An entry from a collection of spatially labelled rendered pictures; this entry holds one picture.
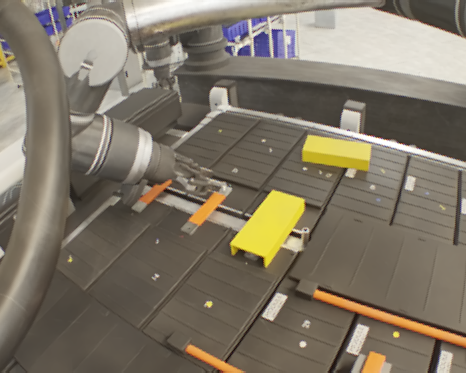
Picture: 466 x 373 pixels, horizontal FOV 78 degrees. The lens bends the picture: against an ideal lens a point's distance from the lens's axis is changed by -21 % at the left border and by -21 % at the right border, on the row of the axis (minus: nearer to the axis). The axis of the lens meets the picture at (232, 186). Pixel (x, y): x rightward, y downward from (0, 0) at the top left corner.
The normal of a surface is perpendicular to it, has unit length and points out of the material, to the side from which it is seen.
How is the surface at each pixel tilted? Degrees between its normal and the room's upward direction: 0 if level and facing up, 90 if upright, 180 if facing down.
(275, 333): 0
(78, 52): 90
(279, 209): 0
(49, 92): 37
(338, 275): 0
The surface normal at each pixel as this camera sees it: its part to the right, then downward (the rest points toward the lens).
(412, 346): -0.11, -0.78
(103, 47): 0.32, 0.56
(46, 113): 0.36, -0.41
